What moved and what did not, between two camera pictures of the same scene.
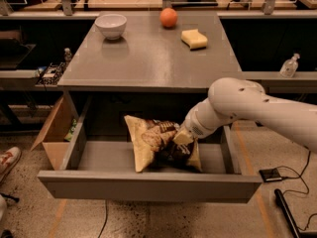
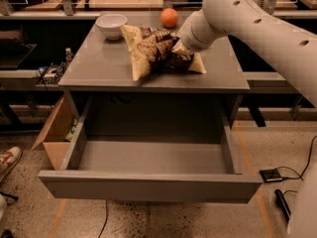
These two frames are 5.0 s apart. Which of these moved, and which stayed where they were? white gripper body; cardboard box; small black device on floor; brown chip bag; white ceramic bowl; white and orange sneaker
Moved: white gripper body; brown chip bag
Stayed: cardboard box; white and orange sneaker; white ceramic bowl; small black device on floor
